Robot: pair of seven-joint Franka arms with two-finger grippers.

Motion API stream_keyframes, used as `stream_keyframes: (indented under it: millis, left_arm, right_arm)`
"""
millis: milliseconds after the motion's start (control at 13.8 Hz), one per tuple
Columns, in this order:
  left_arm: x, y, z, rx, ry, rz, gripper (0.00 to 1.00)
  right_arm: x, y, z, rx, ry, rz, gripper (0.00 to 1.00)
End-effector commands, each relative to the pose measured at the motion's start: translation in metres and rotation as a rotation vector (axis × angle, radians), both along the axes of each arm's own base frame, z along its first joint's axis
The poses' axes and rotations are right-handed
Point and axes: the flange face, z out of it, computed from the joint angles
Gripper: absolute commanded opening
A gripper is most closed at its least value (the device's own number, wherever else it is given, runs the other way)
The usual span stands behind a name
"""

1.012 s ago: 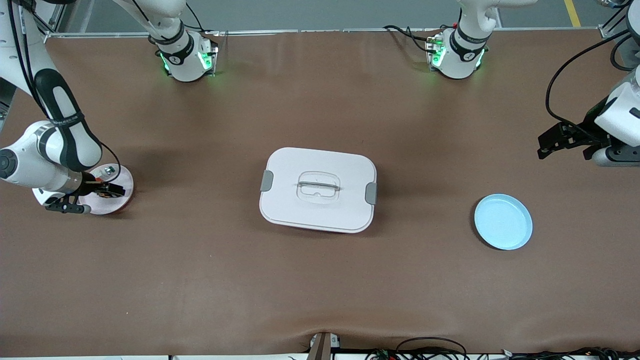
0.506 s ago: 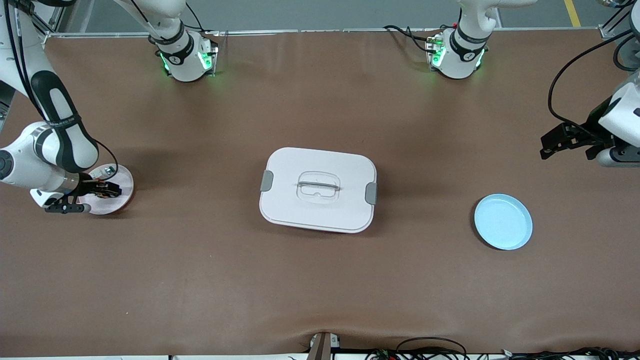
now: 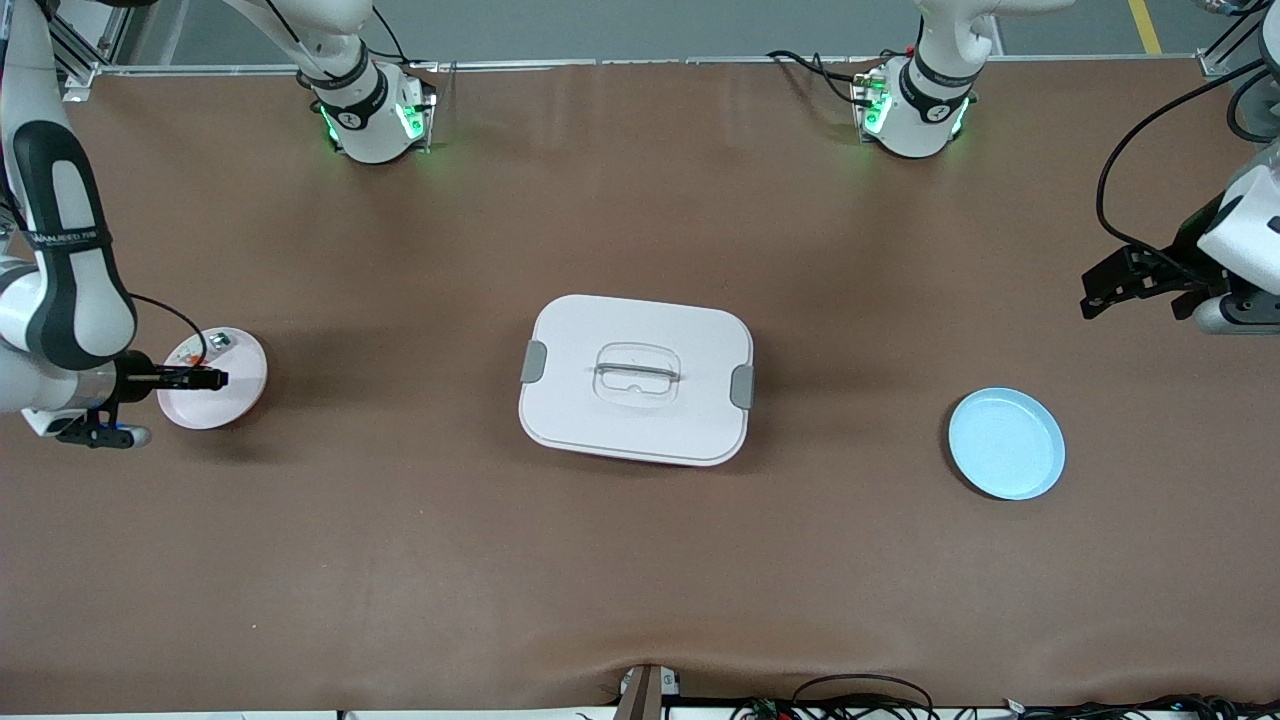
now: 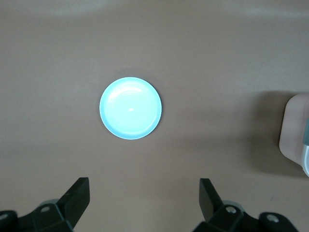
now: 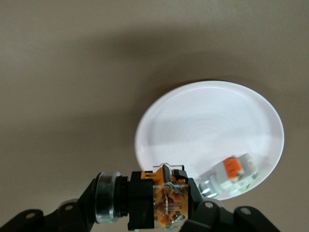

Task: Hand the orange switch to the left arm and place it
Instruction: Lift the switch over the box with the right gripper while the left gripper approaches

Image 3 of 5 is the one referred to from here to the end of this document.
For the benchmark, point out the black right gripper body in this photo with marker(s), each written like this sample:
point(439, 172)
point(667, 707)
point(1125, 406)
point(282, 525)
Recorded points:
point(133, 379)

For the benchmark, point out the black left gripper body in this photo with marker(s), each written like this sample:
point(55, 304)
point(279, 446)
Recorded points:
point(1180, 271)

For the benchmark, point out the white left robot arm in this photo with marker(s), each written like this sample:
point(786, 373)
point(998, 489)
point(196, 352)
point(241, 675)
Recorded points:
point(925, 110)

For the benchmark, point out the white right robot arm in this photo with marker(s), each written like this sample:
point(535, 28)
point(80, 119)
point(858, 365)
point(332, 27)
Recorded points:
point(70, 300)

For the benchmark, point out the white lidded box grey clips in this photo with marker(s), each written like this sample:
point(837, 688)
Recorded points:
point(640, 420)

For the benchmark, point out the pink round plate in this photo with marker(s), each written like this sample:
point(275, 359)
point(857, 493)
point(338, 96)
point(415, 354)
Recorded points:
point(225, 410)

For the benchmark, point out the light blue round plate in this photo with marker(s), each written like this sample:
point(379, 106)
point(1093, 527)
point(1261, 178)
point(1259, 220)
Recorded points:
point(1005, 445)

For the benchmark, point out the aluminium frame post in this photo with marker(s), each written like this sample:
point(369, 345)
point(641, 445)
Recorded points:
point(1212, 62)
point(118, 25)

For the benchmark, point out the aluminium table edge rail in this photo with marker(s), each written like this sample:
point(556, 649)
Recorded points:
point(650, 62)

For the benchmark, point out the metal table edge bracket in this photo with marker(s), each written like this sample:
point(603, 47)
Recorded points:
point(645, 695)

